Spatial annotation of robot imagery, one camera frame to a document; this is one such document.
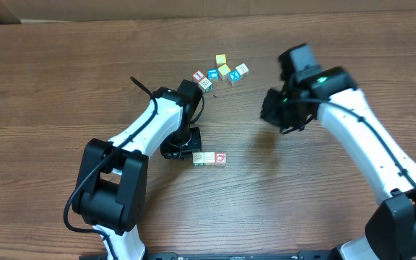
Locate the blue P letter block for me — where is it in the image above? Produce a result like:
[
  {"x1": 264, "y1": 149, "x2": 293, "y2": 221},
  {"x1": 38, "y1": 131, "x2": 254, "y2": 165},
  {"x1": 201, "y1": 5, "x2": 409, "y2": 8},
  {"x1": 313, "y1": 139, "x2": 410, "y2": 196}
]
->
[{"x1": 204, "y1": 152, "x2": 216, "y2": 166}]

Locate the blue L letter block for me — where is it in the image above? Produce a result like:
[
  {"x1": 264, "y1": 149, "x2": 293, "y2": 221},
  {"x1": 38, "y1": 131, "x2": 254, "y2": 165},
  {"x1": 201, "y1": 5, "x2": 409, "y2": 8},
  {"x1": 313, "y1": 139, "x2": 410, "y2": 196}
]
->
[{"x1": 207, "y1": 69, "x2": 220, "y2": 82}]

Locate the yellow block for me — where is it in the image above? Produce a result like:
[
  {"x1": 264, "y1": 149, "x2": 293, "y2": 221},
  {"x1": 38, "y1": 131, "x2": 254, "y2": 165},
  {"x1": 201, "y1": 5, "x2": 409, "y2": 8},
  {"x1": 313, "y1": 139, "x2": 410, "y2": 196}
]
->
[
  {"x1": 217, "y1": 64, "x2": 231, "y2": 81},
  {"x1": 215, "y1": 53, "x2": 227, "y2": 68}
]

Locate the blue X letter block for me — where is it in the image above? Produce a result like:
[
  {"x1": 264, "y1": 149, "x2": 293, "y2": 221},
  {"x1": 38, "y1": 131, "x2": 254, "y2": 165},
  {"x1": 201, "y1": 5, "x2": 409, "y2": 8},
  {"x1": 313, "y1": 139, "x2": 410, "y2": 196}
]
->
[{"x1": 228, "y1": 70, "x2": 242, "y2": 86}]

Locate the red I letter block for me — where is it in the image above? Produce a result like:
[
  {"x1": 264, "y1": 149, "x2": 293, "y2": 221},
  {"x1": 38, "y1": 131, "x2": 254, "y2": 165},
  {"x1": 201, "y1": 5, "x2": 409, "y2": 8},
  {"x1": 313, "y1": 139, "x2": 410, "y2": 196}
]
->
[{"x1": 192, "y1": 70, "x2": 205, "y2": 83}]

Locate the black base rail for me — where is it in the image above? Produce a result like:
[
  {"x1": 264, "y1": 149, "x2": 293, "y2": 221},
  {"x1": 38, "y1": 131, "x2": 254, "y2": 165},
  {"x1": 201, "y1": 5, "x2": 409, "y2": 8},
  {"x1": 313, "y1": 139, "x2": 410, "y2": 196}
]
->
[{"x1": 79, "y1": 250, "x2": 339, "y2": 260}]

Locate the white green patterned block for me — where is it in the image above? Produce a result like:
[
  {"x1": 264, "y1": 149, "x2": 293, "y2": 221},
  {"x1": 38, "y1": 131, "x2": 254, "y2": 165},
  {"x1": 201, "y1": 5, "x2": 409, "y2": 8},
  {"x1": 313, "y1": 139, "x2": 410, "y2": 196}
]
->
[{"x1": 199, "y1": 77, "x2": 213, "y2": 93}]

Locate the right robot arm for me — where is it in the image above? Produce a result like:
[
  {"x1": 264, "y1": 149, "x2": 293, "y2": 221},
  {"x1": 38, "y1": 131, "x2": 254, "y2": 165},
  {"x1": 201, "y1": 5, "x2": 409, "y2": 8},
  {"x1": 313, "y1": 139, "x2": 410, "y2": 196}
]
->
[{"x1": 260, "y1": 43, "x2": 416, "y2": 259}]

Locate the yellow block far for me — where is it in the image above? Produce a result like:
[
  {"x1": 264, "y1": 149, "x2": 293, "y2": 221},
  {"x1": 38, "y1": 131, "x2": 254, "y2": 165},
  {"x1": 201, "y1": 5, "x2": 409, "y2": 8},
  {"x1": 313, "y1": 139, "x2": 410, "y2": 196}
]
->
[{"x1": 215, "y1": 53, "x2": 227, "y2": 68}]

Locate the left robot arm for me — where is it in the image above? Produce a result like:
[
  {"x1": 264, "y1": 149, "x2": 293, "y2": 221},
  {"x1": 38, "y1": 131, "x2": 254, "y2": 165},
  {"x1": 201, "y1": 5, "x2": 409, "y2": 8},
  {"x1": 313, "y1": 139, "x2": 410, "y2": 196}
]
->
[{"x1": 63, "y1": 80, "x2": 204, "y2": 259}]

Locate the yellow block near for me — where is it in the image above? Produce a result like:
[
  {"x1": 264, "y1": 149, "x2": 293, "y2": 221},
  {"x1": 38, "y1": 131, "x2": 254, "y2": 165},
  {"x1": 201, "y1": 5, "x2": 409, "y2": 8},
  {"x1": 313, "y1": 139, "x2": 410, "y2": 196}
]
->
[{"x1": 217, "y1": 64, "x2": 231, "y2": 81}]

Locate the white patterned block far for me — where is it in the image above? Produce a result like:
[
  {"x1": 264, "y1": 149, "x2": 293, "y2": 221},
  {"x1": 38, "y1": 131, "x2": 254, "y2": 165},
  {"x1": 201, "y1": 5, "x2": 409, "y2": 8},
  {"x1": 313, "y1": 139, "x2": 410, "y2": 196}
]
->
[{"x1": 235, "y1": 63, "x2": 249, "y2": 78}]

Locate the red O letter block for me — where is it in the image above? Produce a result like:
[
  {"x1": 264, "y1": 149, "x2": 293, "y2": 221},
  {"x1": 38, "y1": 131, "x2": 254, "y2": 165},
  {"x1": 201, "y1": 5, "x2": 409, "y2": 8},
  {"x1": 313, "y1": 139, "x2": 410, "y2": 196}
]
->
[{"x1": 214, "y1": 152, "x2": 227, "y2": 167}]

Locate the cardboard box edge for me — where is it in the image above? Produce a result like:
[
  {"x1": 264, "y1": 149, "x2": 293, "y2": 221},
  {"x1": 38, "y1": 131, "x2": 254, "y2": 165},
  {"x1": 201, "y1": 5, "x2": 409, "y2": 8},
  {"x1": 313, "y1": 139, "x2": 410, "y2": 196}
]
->
[{"x1": 0, "y1": 0, "x2": 416, "y2": 24}]

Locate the white patterned wooden block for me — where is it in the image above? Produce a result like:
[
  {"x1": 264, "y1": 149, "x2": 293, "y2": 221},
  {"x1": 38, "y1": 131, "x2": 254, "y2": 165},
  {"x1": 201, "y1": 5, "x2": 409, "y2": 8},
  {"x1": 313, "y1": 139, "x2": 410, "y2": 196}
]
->
[{"x1": 192, "y1": 152, "x2": 204, "y2": 166}]

